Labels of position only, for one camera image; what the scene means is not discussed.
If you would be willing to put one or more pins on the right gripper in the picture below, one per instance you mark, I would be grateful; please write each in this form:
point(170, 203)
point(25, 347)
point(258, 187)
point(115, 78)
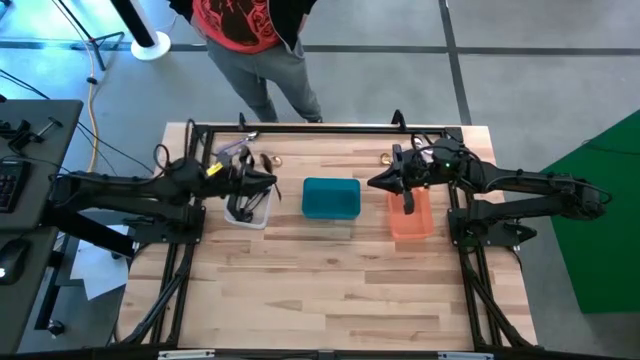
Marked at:
point(427, 167)

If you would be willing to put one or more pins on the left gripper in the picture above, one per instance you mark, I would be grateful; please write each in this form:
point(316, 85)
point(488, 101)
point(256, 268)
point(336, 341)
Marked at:
point(227, 175)

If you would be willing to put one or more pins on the clear plastic bin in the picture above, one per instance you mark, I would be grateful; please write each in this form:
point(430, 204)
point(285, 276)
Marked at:
point(250, 225)

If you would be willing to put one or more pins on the teal plastic bin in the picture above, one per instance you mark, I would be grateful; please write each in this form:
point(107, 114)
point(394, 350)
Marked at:
point(331, 198)

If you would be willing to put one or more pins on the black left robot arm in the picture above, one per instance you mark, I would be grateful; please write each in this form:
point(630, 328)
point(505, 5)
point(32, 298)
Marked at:
point(125, 190)

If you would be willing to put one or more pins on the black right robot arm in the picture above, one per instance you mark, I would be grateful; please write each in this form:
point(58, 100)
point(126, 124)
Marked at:
point(540, 187)

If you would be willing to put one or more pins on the yellow tape tag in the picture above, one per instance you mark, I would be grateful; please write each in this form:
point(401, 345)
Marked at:
point(215, 168)

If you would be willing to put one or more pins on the orange plastic bin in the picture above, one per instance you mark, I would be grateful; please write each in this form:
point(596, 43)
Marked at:
point(412, 225)

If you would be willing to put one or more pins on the black table edge clamp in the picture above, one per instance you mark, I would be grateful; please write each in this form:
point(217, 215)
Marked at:
point(242, 121)
point(398, 119)

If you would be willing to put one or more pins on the person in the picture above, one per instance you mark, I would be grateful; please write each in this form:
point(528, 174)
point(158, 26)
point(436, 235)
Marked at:
point(255, 50)

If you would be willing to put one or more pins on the white paper sheets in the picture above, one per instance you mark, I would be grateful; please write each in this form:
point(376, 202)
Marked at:
point(100, 270)

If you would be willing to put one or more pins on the black tower fan white base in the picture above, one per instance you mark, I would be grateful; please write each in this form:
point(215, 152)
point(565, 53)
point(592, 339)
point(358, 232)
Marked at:
point(145, 35)

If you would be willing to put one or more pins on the green floor mat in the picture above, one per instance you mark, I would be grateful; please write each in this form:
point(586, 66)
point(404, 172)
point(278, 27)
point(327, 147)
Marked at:
point(600, 225)

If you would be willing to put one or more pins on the black tripod stand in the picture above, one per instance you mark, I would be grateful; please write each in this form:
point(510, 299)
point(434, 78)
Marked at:
point(100, 40)

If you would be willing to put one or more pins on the grey desk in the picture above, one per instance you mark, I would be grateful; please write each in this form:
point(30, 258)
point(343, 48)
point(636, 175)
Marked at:
point(40, 150)
point(20, 310)

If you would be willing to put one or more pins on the black desk clamp stand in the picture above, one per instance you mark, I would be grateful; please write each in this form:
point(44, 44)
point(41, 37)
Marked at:
point(25, 132)

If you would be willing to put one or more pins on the black keyboard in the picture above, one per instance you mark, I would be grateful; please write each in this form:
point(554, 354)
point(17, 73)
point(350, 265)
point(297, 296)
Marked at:
point(10, 185)

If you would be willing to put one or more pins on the black computer mouse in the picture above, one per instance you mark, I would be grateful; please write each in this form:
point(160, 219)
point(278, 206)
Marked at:
point(12, 260)

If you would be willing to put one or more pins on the silver aluminium bracket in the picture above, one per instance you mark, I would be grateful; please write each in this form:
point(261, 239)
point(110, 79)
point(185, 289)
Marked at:
point(465, 356)
point(185, 355)

